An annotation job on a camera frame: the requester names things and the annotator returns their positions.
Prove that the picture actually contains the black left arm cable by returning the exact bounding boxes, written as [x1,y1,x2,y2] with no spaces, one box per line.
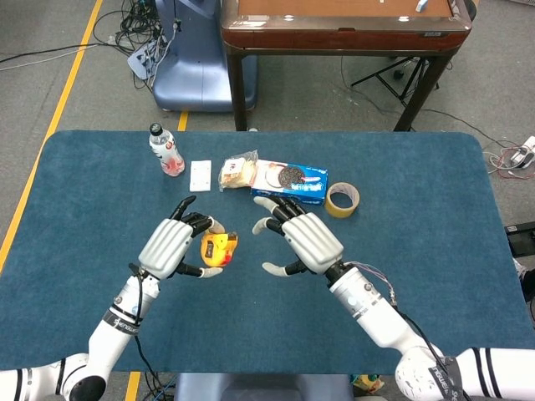
[128,262,168,401]

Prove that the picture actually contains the black floor cable bundle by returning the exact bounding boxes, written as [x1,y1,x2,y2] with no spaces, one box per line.
[91,0,168,55]

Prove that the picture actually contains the grey robot torso base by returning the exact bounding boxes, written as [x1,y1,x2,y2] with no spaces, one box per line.
[173,373,354,401]

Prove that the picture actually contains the white floor power strip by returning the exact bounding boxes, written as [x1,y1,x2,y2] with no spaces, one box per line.
[127,41,162,80]

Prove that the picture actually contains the thin right arm wires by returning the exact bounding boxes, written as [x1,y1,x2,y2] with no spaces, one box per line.
[350,261,446,360]

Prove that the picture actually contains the yellow green toy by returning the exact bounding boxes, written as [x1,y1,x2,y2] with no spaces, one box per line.
[350,373,385,396]

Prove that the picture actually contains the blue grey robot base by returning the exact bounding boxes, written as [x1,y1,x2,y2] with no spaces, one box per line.
[152,0,258,113]

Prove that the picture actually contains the black tripod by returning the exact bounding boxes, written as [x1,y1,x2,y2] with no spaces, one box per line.
[349,56,442,105]

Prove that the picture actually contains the clear plastic drink bottle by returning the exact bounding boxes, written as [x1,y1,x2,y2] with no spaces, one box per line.
[148,123,186,178]

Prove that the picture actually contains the bagged sandwich bread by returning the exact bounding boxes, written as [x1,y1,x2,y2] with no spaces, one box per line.
[217,150,260,193]

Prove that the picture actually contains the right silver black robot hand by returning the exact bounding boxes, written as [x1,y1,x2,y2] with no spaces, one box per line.
[252,195,346,279]

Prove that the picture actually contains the blue cookie box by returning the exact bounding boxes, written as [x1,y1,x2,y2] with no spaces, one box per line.
[250,159,329,209]

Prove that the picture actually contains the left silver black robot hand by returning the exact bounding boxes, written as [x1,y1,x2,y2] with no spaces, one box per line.
[136,195,229,281]

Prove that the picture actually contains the yellow tape measure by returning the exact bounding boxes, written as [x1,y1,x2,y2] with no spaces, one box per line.
[199,232,238,267]

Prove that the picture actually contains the black box on floor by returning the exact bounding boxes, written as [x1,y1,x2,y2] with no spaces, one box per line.
[504,223,535,258]

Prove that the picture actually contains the yellow packing tape roll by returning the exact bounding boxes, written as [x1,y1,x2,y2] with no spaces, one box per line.
[324,181,361,219]

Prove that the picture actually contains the blue felt table cover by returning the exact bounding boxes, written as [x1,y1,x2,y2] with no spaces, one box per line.
[0,129,535,378]

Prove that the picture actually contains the white power strip with wires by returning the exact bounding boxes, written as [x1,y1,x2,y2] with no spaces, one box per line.
[487,135,535,180]

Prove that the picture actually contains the brown mahjong table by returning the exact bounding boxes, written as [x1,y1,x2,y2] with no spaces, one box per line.
[220,0,476,133]

